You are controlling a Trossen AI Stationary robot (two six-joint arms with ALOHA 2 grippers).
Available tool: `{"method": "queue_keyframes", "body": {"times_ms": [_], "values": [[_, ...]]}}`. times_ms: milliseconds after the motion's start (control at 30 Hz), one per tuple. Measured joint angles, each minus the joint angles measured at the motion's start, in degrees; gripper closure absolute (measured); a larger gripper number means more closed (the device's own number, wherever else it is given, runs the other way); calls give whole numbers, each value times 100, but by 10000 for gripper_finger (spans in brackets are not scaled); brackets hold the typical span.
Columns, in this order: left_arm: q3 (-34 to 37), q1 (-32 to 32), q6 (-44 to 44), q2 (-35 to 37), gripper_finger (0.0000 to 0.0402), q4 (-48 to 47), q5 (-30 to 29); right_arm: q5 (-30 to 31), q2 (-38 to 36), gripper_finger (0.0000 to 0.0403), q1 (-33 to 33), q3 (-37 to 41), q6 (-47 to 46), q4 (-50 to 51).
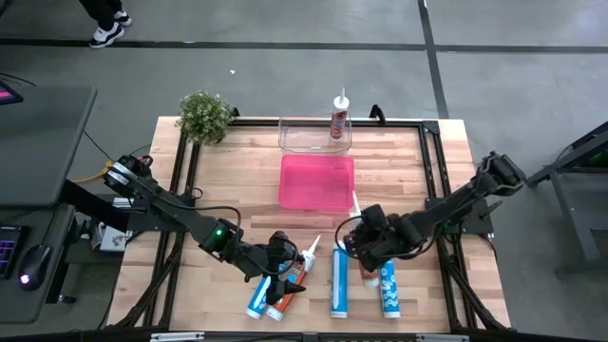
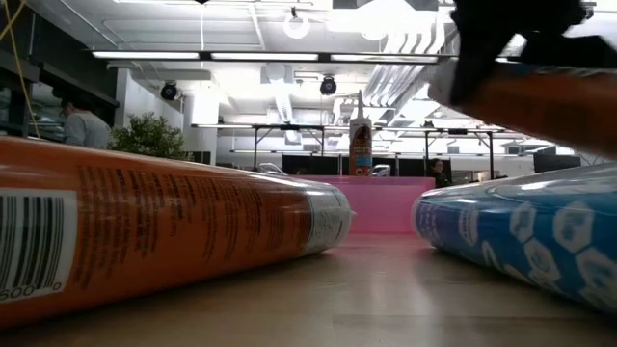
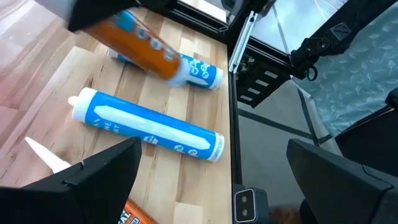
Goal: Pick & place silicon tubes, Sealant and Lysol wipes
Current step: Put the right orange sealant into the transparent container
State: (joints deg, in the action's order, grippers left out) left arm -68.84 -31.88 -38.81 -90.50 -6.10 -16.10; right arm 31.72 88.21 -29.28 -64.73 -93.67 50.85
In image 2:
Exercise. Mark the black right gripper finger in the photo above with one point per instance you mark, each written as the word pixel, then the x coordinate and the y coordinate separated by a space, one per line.
pixel 474 58

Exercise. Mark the blue white sealant tube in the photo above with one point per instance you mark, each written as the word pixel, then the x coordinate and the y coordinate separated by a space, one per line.
pixel 530 231

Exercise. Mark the black monitor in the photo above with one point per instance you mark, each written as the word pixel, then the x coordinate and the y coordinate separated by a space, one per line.
pixel 556 164

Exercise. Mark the black ceiling spotlight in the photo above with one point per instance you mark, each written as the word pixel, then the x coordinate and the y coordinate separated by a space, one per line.
pixel 169 90
pixel 328 86

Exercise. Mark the black frame workstation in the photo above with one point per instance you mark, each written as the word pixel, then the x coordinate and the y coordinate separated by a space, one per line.
pixel 458 130
pixel 289 127

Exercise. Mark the overhead light bar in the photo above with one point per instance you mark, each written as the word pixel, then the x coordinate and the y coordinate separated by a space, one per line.
pixel 265 56

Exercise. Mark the orange sealant tube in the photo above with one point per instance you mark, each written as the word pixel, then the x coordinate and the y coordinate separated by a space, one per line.
pixel 554 111
pixel 144 217
pixel 360 144

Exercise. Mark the person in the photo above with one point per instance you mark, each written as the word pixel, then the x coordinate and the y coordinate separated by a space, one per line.
pixel 84 130
pixel 437 168

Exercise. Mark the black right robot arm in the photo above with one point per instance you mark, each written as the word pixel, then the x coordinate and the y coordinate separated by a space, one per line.
pixel 578 50

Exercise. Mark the pink plastic bin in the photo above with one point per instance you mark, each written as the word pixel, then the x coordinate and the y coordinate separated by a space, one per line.
pixel 385 207

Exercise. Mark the potted green plant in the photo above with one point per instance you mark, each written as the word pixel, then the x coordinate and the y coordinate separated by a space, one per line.
pixel 149 137

